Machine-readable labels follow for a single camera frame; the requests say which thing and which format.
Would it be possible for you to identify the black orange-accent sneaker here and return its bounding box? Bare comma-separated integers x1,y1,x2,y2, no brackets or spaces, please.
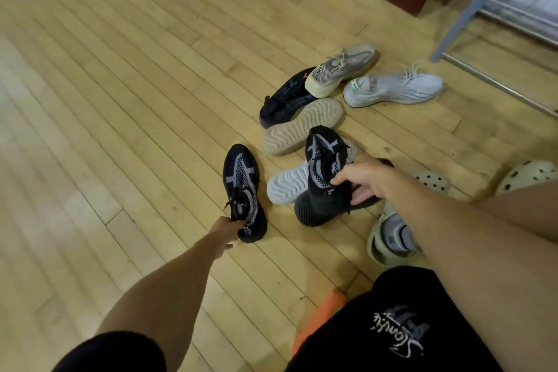
294,158,395,228
259,66,319,130

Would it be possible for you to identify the orange object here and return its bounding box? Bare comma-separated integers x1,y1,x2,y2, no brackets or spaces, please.
291,288,348,357

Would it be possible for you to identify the person's left hand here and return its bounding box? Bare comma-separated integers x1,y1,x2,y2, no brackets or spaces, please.
209,215,247,253

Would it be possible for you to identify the black shirt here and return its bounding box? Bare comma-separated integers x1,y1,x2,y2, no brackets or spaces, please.
52,330,167,372

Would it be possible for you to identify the beige pink sneaker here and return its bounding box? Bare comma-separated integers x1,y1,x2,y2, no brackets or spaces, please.
303,44,380,99

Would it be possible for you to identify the person's right forearm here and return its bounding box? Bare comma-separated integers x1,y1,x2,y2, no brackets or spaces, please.
381,175,558,372

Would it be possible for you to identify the white knit sneaker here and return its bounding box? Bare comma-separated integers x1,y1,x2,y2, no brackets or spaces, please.
343,63,445,109

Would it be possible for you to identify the cream perforated clog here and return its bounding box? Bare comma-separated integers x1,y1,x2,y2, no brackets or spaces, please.
495,159,558,196
367,169,452,268

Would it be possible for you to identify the person's right hand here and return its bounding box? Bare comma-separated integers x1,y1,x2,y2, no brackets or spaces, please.
330,153,393,207

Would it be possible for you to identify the person's right leg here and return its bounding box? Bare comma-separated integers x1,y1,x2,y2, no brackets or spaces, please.
473,182,558,246

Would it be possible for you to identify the person's left forearm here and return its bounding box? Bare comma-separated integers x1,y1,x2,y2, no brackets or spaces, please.
94,227,226,372

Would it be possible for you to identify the black grey patterned sneaker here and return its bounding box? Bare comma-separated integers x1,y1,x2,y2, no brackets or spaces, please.
304,124,353,194
222,144,268,244

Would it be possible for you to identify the white ribbed-sole sneaker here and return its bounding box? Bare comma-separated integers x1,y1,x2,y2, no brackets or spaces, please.
266,142,360,206

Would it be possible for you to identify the grey metal shoe rack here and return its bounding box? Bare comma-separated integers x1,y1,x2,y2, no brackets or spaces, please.
429,0,558,120

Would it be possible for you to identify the grey sock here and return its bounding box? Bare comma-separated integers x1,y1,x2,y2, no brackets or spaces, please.
383,212,423,253

